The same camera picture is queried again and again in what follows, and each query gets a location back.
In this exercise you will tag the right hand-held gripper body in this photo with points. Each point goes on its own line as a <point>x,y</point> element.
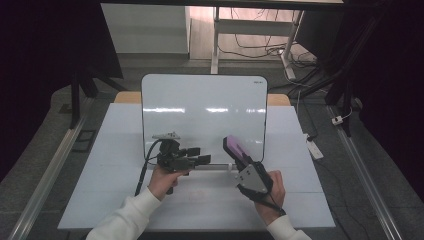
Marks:
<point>255,181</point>

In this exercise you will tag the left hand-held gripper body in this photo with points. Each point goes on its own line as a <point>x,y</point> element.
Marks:
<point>171,156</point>

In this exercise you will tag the purple and black eraser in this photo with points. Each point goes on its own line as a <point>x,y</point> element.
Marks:
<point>233,145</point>

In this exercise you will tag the white whiteboard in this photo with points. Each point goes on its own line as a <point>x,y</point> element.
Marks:
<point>200,110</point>

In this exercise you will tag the person's right hand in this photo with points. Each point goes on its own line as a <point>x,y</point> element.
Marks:
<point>276,196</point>

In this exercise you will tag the person's left hand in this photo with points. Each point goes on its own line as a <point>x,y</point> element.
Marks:
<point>163,183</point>

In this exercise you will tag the white whiteboard stand clip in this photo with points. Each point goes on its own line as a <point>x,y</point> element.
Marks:
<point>230,167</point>

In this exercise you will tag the white power strip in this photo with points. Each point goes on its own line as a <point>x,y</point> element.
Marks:
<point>315,150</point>

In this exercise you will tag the wooden table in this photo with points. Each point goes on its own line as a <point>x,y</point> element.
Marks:
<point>128,97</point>

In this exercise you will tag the black floor plate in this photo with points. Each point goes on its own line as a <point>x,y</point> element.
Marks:
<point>83,140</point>

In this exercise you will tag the small white plug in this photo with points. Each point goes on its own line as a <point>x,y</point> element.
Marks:
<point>337,120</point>

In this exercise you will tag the black metal stand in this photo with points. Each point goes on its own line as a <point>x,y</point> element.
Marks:
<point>75,100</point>
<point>346,93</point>

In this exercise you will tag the white cabinet panel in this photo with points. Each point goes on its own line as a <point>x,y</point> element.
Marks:
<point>146,30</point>

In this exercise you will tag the dark curtain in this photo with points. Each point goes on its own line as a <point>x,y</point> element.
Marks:
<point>396,83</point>
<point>40,50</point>

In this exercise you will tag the aluminium floor rail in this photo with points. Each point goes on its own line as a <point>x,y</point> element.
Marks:
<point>50,173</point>
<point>366,180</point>

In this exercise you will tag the white desk frame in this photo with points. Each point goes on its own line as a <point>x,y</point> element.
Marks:
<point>253,27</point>

